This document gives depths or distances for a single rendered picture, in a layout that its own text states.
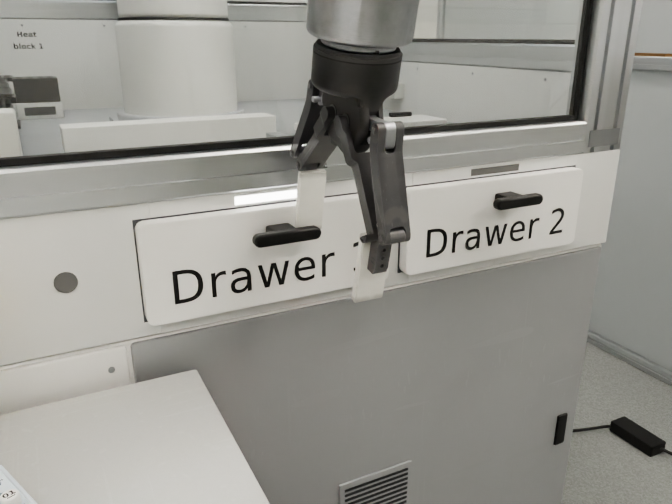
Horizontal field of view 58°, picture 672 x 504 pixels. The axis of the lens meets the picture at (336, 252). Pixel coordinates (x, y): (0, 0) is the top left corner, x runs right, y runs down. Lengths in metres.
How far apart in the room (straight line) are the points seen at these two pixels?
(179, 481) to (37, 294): 0.23
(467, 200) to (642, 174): 1.52
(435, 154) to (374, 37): 0.31
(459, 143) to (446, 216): 0.09
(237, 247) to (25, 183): 0.21
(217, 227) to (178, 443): 0.22
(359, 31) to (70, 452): 0.43
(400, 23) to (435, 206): 0.32
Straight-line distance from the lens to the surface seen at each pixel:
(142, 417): 0.63
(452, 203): 0.77
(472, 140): 0.79
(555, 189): 0.89
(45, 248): 0.64
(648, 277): 2.31
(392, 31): 0.49
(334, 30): 0.49
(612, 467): 1.90
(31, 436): 0.64
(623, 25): 0.96
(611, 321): 2.45
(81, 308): 0.66
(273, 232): 0.63
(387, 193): 0.49
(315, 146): 0.59
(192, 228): 0.63
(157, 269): 0.64
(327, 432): 0.84
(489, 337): 0.92
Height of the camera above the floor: 1.10
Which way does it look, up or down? 20 degrees down
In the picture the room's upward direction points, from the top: straight up
